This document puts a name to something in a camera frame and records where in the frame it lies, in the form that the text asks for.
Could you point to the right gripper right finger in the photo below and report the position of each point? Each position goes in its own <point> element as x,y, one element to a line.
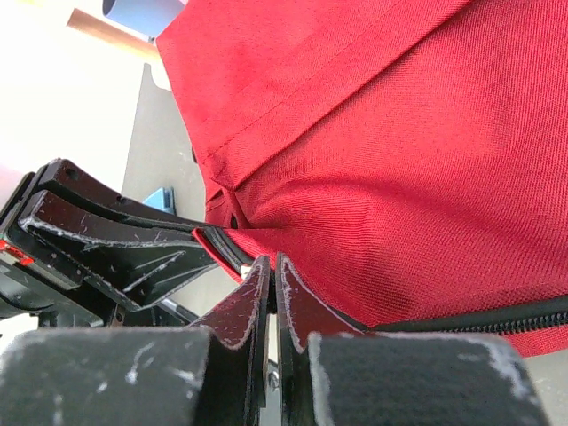
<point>333,374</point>

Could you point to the red backpack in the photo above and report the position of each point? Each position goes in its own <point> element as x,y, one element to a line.
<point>410,157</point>

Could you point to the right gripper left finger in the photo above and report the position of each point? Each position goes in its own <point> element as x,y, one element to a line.
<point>213,372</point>

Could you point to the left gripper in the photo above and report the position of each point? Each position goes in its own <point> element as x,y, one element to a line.
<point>75,253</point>

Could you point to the blue plastic cup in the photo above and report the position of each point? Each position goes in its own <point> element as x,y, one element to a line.
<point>148,17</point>

